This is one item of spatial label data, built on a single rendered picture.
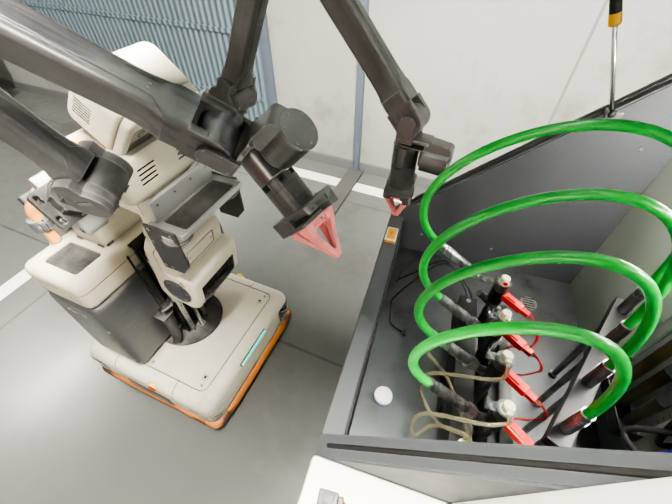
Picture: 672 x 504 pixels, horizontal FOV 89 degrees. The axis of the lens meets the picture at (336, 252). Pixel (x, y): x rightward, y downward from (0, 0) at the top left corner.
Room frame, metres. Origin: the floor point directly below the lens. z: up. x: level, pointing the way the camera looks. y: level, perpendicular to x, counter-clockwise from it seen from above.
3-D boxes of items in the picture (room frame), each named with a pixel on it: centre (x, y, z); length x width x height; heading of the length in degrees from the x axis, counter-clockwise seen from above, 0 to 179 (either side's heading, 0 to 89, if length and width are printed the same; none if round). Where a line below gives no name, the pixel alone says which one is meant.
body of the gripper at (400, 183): (0.68, -0.15, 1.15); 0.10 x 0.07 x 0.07; 162
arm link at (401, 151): (0.68, -0.16, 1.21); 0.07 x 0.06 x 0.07; 62
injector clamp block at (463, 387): (0.29, -0.28, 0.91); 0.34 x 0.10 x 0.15; 162
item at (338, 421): (0.47, -0.09, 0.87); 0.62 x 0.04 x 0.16; 162
